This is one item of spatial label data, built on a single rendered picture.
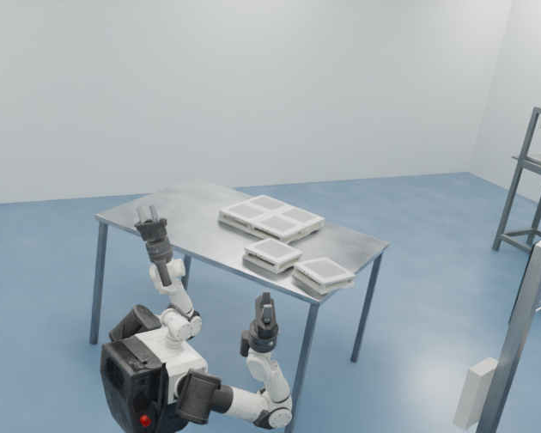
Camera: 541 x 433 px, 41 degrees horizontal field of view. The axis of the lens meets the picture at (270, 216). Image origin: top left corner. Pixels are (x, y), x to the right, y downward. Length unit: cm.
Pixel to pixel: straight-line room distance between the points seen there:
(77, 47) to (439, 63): 462
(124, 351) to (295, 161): 610
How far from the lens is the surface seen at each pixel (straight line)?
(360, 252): 450
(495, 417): 317
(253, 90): 771
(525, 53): 1000
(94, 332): 481
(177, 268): 266
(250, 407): 240
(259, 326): 211
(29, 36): 660
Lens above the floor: 259
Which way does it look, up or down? 21 degrees down
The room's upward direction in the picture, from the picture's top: 10 degrees clockwise
